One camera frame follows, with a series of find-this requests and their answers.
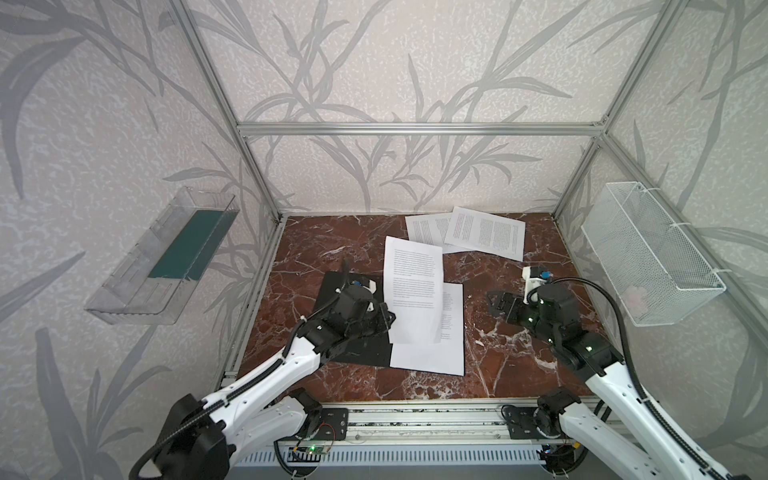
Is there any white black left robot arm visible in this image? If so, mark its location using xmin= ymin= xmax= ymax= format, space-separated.
xmin=129 ymin=278 xmax=396 ymax=479

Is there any aluminium cage frame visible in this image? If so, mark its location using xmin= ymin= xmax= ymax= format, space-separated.
xmin=161 ymin=1 xmax=767 ymax=414

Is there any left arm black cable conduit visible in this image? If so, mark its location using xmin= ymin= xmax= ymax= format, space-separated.
xmin=127 ymin=257 xmax=352 ymax=480

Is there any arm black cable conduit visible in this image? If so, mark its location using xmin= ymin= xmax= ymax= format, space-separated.
xmin=127 ymin=257 xmax=352 ymax=480
xmin=527 ymin=275 xmax=730 ymax=480

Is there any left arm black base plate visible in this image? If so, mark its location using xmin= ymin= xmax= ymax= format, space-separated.
xmin=296 ymin=408 xmax=349 ymax=441

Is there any white black file folder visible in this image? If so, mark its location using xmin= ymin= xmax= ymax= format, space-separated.
xmin=313 ymin=271 xmax=468 ymax=378

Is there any printed paper sheet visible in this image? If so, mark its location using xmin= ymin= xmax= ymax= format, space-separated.
xmin=383 ymin=236 xmax=444 ymax=345
xmin=445 ymin=207 xmax=526 ymax=261
xmin=389 ymin=283 xmax=465 ymax=376
xmin=405 ymin=213 xmax=469 ymax=254

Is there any white wire mesh basket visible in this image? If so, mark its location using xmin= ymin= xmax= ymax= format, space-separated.
xmin=582 ymin=182 xmax=726 ymax=327

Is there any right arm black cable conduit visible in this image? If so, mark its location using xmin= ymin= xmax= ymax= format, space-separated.
xmin=527 ymin=275 xmax=730 ymax=480

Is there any clear plastic wall tray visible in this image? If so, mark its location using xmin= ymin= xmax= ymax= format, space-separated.
xmin=85 ymin=187 xmax=240 ymax=326

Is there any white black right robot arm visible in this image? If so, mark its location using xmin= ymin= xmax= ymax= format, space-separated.
xmin=486 ymin=281 xmax=734 ymax=479

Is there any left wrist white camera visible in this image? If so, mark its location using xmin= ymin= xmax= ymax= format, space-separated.
xmin=350 ymin=276 xmax=377 ymax=294

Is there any green circuit board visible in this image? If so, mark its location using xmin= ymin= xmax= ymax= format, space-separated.
xmin=288 ymin=445 xmax=332 ymax=464

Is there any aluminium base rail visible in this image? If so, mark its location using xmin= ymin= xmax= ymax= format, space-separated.
xmin=215 ymin=398 xmax=601 ymax=448

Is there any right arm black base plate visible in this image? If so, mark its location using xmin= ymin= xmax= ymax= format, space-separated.
xmin=500 ymin=404 xmax=566 ymax=440

